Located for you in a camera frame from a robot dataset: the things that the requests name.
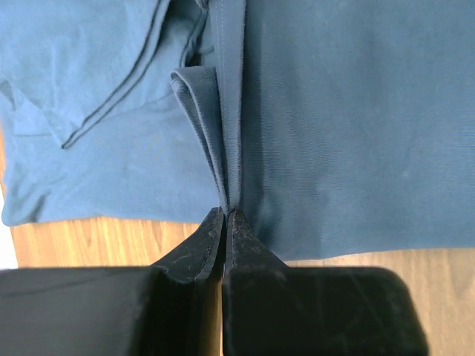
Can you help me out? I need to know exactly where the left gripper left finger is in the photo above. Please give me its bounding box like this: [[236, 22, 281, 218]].
[[1, 208, 225, 355]]

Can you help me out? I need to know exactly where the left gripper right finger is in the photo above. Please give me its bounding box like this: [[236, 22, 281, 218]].
[[222, 210, 429, 355]]

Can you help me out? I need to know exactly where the blue-grey t-shirt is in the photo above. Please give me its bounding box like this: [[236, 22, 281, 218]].
[[1, 1, 474, 260]]

